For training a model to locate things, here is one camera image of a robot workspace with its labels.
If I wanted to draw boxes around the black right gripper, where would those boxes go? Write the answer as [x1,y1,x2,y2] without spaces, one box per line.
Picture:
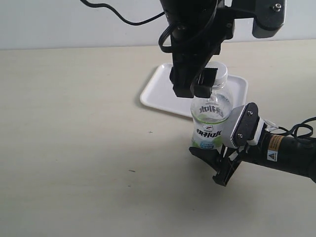
[189,145,262,186]

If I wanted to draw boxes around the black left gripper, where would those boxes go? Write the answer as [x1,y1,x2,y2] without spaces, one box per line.
[169,4,235,98]

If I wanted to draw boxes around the clear plastic water bottle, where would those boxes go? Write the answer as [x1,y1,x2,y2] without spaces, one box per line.
[191,79,233,150]

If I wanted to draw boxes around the white bottle cap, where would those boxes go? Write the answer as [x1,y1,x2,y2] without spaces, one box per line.
[206,61,228,87]

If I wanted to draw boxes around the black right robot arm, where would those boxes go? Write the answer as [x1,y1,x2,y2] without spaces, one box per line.
[189,132,316,187]

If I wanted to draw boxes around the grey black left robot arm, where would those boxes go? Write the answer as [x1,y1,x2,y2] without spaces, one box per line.
[158,0,232,98]

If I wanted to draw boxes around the white rectangular tray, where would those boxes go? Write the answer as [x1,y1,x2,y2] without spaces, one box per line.
[140,63,248,118]

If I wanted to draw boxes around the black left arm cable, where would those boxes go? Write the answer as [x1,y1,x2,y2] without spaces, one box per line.
[80,0,186,54]

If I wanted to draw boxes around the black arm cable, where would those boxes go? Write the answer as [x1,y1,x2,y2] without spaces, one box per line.
[80,0,186,54]
[264,116,316,140]

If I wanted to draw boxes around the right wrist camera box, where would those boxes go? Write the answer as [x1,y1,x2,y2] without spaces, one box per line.
[221,102,265,149]

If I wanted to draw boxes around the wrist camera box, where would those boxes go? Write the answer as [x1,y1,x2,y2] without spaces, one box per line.
[221,102,265,149]
[231,0,287,39]

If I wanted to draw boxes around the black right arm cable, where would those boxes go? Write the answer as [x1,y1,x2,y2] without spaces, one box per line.
[264,116,316,140]

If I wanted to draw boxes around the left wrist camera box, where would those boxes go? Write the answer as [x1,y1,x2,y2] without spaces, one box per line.
[231,0,287,39]

